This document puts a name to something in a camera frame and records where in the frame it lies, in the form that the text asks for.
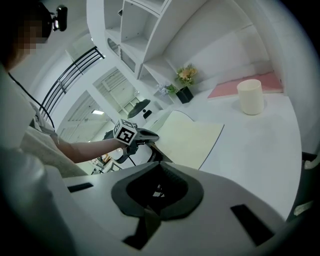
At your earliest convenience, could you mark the white ornate chair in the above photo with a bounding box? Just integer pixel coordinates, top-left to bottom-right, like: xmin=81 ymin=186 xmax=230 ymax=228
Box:
xmin=293 ymin=150 xmax=320 ymax=216

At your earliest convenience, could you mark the person's beige shirt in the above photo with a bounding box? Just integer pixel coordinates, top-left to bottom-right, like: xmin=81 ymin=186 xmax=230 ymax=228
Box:
xmin=0 ymin=62 xmax=89 ymax=179

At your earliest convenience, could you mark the cream cup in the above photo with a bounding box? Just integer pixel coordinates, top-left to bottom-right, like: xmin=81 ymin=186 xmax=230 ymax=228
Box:
xmin=236 ymin=78 xmax=264 ymax=116

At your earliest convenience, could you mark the person's left forearm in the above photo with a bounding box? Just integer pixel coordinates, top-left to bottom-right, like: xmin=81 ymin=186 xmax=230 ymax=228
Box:
xmin=56 ymin=137 xmax=121 ymax=165

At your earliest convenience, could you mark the person's head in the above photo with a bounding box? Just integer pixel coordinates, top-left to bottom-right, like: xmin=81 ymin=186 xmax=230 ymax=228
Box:
xmin=4 ymin=0 xmax=54 ymax=71

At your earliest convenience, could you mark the black metal railing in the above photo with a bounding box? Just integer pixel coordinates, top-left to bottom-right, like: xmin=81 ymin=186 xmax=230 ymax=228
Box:
xmin=39 ymin=45 xmax=106 ymax=121

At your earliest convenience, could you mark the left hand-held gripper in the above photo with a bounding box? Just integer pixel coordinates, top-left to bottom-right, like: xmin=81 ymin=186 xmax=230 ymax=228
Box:
xmin=112 ymin=118 xmax=160 ymax=164

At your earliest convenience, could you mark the cream-paged book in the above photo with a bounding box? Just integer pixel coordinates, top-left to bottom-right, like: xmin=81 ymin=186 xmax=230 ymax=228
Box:
xmin=149 ymin=109 xmax=225 ymax=171

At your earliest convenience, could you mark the black square vase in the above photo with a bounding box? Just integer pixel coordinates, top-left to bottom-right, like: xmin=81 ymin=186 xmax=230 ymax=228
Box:
xmin=175 ymin=85 xmax=195 ymax=105

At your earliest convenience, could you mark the yellow flower bunch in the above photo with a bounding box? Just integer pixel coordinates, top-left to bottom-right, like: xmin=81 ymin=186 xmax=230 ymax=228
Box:
xmin=174 ymin=63 xmax=199 ymax=87

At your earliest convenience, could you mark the white appliance with black top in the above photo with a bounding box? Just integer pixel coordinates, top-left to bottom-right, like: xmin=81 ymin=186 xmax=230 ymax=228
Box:
xmin=126 ymin=98 xmax=154 ymax=126

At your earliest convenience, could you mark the black headset cable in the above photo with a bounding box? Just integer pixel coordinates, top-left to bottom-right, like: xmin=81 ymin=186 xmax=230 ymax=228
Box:
xmin=8 ymin=71 xmax=57 ymax=132

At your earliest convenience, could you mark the purple flower bunch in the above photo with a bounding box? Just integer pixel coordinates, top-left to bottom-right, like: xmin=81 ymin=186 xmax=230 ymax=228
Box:
xmin=156 ymin=83 xmax=179 ymax=98

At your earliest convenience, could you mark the black head-worn camera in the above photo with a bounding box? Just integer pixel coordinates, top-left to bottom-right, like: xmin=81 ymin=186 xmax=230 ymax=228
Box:
xmin=50 ymin=5 xmax=69 ymax=32

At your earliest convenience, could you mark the pink mat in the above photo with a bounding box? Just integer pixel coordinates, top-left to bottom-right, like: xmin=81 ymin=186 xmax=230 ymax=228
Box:
xmin=206 ymin=70 xmax=285 ymax=100

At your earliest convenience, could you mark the cream flat box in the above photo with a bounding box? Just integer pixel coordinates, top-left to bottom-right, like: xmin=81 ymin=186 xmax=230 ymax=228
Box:
xmin=147 ymin=109 xmax=176 ymax=133

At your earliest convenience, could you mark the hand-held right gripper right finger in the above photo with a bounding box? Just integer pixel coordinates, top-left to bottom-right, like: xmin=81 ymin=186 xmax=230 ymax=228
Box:
xmin=149 ymin=161 xmax=286 ymax=256

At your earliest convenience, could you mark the white shelf hutch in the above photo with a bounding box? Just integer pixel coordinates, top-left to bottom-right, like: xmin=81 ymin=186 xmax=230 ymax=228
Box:
xmin=85 ymin=0 xmax=251 ymax=111

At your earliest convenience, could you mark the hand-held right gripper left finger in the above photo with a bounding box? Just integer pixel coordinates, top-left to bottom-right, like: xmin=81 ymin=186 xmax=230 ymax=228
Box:
xmin=61 ymin=161 xmax=161 ymax=256

